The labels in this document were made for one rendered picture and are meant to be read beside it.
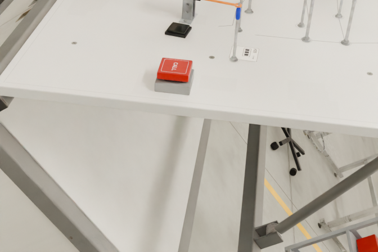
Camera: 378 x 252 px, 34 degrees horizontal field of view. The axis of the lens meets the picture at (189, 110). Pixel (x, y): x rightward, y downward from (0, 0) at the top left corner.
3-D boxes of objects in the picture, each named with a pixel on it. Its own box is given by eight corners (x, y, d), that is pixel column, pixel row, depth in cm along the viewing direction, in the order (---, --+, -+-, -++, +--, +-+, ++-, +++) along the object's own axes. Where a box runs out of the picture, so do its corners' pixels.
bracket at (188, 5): (185, 12, 120) (187, -11, 117) (197, 14, 119) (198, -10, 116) (178, 22, 116) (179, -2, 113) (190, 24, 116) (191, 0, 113)
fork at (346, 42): (350, 46, 111) (367, -28, 103) (340, 45, 111) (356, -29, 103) (350, 41, 113) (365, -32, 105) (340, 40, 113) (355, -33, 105)
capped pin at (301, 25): (303, 28, 116) (310, -14, 111) (296, 26, 117) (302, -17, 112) (306, 25, 117) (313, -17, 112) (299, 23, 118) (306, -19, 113)
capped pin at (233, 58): (228, 57, 106) (233, 0, 100) (237, 57, 106) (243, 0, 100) (229, 62, 105) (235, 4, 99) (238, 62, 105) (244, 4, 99)
